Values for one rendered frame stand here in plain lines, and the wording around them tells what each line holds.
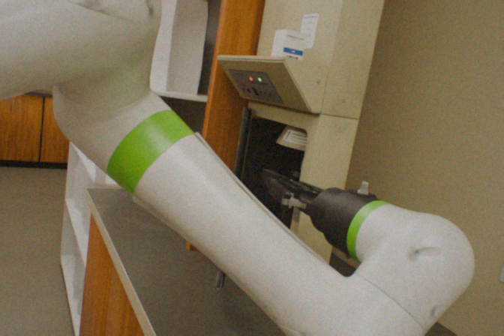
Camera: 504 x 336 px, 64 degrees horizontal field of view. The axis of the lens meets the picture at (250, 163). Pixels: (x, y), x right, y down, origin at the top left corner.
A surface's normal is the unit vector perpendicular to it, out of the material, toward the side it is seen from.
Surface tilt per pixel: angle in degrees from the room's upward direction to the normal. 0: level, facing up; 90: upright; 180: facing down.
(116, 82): 136
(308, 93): 90
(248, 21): 90
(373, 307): 52
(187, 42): 89
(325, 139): 90
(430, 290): 76
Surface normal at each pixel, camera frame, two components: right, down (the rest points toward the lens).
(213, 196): 0.20, -0.33
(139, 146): -0.04, -0.12
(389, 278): -0.42, -0.52
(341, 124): 0.48, 0.23
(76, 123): -0.28, 0.71
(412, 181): -0.87, -0.05
